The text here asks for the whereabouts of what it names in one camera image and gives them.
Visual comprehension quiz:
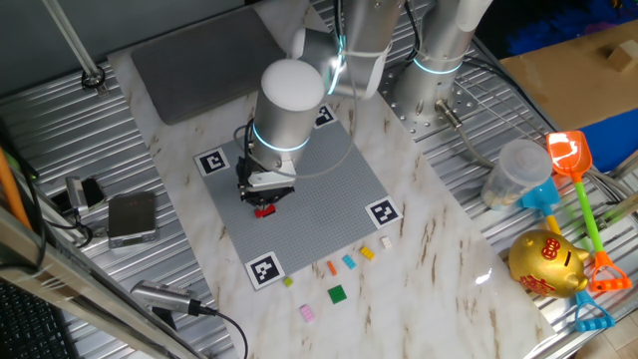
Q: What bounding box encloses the black cable bundle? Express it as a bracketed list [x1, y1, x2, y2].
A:
[461, 53, 559, 134]

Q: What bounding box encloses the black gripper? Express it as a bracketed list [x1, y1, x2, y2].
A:
[238, 182, 296, 212]

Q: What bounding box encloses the grey fabric pad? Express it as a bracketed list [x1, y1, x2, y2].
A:
[130, 7, 288, 126]

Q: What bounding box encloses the aluminium frame bar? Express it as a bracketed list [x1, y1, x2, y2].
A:
[0, 206, 205, 359]

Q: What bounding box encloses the black keyboard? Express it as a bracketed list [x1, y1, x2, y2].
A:
[0, 278, 81, 359]

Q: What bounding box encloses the black white fiducial marker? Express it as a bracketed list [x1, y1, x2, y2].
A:
[192, 148, 231, 178]
[243, 250, 287, 291]
[313, 103, 339, 131]
[364, 196, 404, 230]

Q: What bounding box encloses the blue fuzzy cloth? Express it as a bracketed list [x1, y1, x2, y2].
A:
[507, 0, 624, 71]

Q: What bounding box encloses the silver camera with cable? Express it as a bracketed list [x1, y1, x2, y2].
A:
[130, 279, 203, 330]

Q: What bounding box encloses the thin grey cable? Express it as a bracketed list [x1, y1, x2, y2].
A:
[293, 0, 359, 180]

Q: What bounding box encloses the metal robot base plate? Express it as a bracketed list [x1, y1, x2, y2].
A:
[378, 59, 479, 139]

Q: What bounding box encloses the black camera cable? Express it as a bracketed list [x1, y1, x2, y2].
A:
[196, 304, 249, 359]

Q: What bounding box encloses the silver digital scale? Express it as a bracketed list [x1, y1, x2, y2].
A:
[108, 191, 159, 249]

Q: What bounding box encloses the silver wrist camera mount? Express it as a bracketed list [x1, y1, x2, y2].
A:
[236, 157, 299, 193]

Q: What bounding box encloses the orange toy shovel green handle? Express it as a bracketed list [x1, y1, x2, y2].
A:
[545, 130, 633, 293]

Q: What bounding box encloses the brown cardboard sheet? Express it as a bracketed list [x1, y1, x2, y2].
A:
[499, 14, 638, 146]

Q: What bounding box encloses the grey braided hose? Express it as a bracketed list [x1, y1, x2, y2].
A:
[434, 98, 499, 169]

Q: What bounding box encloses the grey Lego baseplate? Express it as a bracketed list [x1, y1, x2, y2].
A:
[192, 103, 404, 291]

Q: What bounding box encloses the metal pole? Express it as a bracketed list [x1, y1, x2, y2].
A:
[42, 0, 109, 96]

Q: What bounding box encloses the light wooden block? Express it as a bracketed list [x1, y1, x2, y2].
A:
[606, 40, 638, 75]

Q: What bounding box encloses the gold piggy bank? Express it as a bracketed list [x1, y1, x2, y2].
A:
[507, 228, 592, 299]

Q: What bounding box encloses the orange pole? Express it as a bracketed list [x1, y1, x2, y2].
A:
[0, 147, 34, 230]

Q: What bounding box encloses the silver camera on clamp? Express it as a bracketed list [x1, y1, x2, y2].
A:
[65, 176, 90, 214]

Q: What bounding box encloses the clear plastic cup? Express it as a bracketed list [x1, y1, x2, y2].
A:
[480, 138, 554, 211]

